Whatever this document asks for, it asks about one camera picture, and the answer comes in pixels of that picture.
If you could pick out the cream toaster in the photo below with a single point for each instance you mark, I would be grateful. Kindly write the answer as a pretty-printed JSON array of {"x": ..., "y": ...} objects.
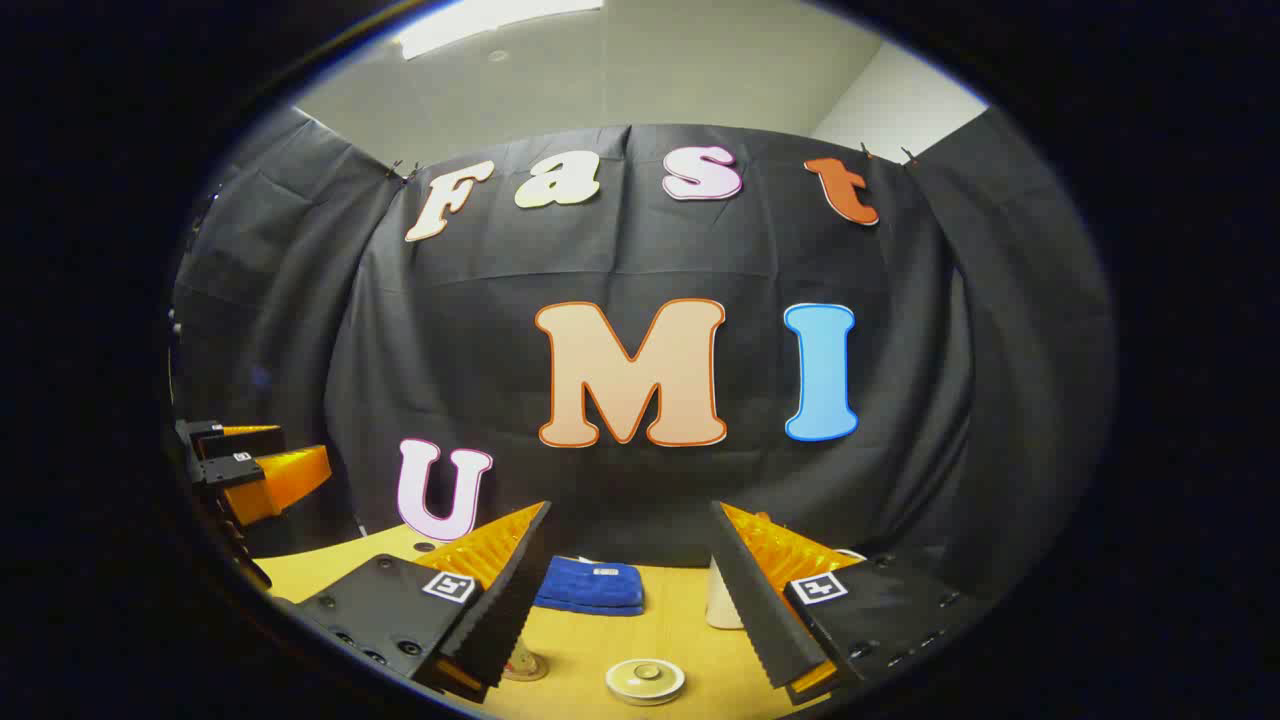
[{"x": 722, "y": 600}]

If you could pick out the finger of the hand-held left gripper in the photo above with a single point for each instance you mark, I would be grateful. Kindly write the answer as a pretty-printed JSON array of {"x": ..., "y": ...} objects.
[
  {"x": 275, "y": 485},
  {"x": 240, "y": 440}
]

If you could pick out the black backdrop cloth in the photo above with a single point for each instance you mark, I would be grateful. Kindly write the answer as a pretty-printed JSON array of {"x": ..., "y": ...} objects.
[{"x": 640, "y": 250}]

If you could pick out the clear water bottle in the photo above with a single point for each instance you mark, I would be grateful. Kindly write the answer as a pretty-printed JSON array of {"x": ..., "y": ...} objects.
[{"x": 527, "y": 662}]

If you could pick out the cream teacup lid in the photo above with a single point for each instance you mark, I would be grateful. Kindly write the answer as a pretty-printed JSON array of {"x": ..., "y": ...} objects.
[{"x": 645, "y": 678}]

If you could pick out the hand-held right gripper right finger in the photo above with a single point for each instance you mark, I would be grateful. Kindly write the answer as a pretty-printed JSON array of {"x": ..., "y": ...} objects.
[{"x": 765, "y": 610}]

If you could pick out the blue towel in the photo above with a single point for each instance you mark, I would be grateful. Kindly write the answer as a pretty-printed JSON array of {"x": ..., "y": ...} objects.
[{"x": 592, "y": 585}]

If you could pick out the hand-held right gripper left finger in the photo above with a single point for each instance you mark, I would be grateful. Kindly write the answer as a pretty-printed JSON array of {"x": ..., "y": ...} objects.
[{"x": 505, "y": 610}]

